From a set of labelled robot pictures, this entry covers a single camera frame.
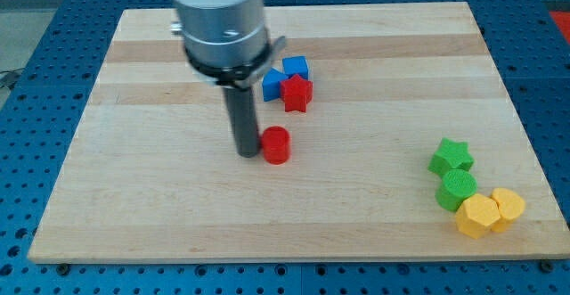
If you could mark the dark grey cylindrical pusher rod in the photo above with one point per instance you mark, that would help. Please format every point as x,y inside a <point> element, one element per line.
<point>240,105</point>

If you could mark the red cylinder block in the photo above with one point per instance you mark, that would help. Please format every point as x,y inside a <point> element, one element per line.
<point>276,145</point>

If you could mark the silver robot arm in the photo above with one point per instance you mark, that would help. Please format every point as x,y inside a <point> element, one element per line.
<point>227,42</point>

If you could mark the blue pentagon block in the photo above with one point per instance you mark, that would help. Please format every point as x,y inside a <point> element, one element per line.
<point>271,84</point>

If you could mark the red star block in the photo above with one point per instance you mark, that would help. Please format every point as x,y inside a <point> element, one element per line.
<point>296,92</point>

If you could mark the blue cube block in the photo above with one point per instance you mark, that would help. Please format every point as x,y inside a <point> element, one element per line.
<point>296,65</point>

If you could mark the wooden board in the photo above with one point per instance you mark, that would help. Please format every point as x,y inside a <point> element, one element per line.
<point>152,175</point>

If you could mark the green star block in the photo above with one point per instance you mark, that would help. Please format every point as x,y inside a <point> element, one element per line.
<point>450,155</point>

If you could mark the green cylinder block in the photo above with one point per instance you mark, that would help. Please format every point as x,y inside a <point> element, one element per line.
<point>456,186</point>

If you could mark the yellow hexagon block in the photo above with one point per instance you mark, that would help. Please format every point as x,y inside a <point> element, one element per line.
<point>477,215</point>

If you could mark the yellow cylinder block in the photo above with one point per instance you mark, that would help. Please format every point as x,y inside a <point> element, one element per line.
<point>511,207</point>

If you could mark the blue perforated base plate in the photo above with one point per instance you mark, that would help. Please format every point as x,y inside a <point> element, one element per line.
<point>41,115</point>

